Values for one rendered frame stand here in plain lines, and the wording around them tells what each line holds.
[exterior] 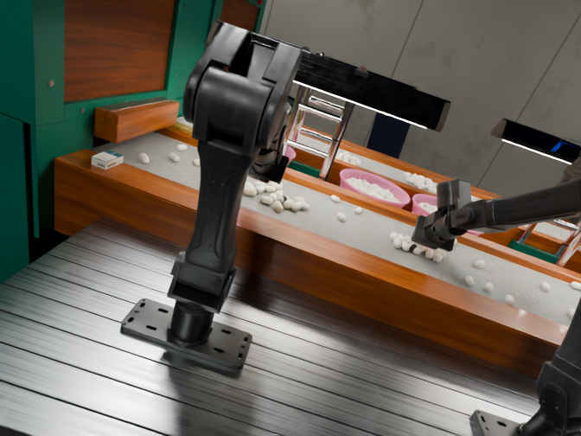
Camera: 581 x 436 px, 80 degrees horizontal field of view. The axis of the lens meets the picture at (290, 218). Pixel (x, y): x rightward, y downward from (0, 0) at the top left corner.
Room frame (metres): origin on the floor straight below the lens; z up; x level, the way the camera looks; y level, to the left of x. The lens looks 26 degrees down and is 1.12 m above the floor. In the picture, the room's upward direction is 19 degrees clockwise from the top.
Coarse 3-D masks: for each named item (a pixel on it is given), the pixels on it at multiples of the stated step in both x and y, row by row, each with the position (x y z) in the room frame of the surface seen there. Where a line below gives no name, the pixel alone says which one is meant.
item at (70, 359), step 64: (64, 256) 0.47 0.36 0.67; (128, 256) 0.53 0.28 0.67; (0, 320) 0.32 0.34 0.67; (64, 320) 0.35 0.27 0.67; (256, 320) 0.48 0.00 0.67; (320, 320) 0.54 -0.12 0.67; (0, 384) 0.24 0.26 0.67; (64, 384) 0.26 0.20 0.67; (128, 384) 0.29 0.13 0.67; (192, 384) 0.32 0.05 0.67; (256, 384) 0.35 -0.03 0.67; (320, 384) 0.39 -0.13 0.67; (384, 384) 0.44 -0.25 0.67; (448, 384) 0.49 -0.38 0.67; (512, 384) 0.55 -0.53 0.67
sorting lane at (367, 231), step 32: (128, 160) 0.79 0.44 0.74; (160, 160) 0.86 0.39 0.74; (192, 160) 0.93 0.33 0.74; (288, 192) 0.94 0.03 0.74; (320, 224) 0.81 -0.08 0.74; (352, 224) 0.88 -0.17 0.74; (384, 224) 0.96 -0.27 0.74; (384, 256) 0.76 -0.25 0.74; (416, 256) 0.82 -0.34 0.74; (448, 256) 0.89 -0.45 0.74; (480, 256) 0.97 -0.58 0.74; (480, 288) 0.76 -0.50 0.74; (512, 288) 0.83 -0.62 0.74
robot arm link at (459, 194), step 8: (440, 184) 0.80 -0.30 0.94; (448, 184) 0.79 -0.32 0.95; (456, 184) 0.78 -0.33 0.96; (464, 184) 0.78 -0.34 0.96; (440, 192) 0.79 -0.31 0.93; (448, 192) 0.78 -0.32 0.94; (456, 192) 0.77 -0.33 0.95; (464, 192) 0.77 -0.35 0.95; (440, 200) 0.78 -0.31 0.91; (448, 200) 0.77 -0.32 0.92; (456, 200) 0.75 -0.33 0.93; (464, 200) 0.76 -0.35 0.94; (440, 208) 0.79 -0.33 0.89; (456, 208) 0.74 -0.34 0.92; (464, 208) 0.69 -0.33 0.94; (472, 208) 0.69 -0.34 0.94; (456, 216) 0.70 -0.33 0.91; (464, 216) 0.68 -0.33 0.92; (472, 216) 0.68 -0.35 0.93; (456, 224) 0.69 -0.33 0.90; (464, 224) 0.68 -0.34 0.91
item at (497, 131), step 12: (504, 120) 1.47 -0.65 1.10; (492, 132) 1.50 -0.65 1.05; (504, 132) 1.44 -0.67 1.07; (516, 132) 1.45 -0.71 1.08; (528, 132) 1.45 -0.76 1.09; (540, 132) 1.46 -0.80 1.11; (528, 144) 1.43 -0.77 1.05; (540, 144) 1.44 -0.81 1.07; (552, 144) 1.44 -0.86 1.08; (564, 144) 1.45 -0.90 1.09; (552, 156) 1.43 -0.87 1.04; (564, 156) 1.43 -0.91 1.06; (576, 156) 1.43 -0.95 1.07
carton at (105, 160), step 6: (96, 156) 0.67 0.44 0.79; (102, 156) 0.68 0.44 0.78; (108, 156) 0.69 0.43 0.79; (114, 156) 0.70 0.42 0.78; (120, 156) 0.71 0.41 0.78; (96, 162) 0.66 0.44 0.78; (102, 162) 0.66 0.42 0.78; (108, 162) 0.67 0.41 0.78; (114, 162) 0.69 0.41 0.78; (120, 162) 0.71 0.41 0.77; (102, 168) 0.66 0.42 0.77; (108, 168) 0.67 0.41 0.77
